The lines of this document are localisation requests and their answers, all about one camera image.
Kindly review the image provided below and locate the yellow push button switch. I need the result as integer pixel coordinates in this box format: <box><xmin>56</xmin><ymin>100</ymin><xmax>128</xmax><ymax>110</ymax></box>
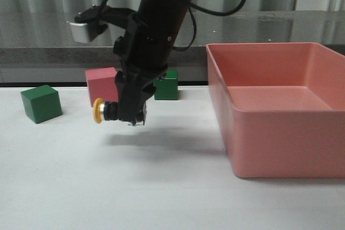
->
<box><xmin>93</xmin><ymin>97</ymin><xmax>148</xmax><ymax>127</ymax></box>

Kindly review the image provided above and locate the pink cube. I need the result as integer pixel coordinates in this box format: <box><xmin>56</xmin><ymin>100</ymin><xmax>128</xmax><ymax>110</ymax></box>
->
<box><xmin>85</xmin><ymin>67</ymin><xmax>118</xmax><ymax>107</ymax></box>

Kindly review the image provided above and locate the green cube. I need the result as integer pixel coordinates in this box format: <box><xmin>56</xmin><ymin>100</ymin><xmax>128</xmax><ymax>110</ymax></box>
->
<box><xmin>154</xmin><ymin>70</ymin><xmax>178</xmax><ymax>100</ymax></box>
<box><xmin>20</xmin><ymin>85</ymin><xmax>63</xmax><ymax>124</ymax></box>

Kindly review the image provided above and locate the right green cube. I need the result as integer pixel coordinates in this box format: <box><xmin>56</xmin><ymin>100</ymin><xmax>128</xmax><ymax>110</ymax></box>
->
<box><xmin>154</xmin><ymin>70</ymin><xmax>178</xmax><ymax>100</ymax></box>

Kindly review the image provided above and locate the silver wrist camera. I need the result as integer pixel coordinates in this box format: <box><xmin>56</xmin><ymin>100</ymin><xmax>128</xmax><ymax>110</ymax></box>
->
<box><xmin>69</xmin><ymin>4</ymin><xmax>108</xmax><ymax>44</ymax></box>

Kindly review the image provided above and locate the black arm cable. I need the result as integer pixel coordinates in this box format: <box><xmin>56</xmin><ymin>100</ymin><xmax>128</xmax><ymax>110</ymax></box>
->
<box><xmin>94</xmin><ymin>0</ymin><xmax>250</xmax><ymax>52</ymax></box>

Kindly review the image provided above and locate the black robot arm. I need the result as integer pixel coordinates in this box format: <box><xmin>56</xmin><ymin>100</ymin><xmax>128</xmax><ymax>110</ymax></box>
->
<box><xmin>103</xmin><ymin>0</ymin><xmax>191</xmax><ymax>125</ymax></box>

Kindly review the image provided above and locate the pink plastic bin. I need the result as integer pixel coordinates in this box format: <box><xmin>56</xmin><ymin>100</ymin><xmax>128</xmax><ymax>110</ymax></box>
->
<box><xmin>206</xmin><ymin>43</ymin><xmax>344</xmax><ymax>178</ymax></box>

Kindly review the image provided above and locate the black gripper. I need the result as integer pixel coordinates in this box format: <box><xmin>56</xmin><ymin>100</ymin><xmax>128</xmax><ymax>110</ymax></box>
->
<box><xmin>113</xmin><ymin>12</ymin><xmax>175</xmax><ymax>125</ymax></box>

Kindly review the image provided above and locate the left green cube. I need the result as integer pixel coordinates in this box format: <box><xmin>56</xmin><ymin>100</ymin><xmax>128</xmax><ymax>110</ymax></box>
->
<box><xmin>20</xmin><ymin>85</ymin><xmax>63</xmax><ymax>124</ymax></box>

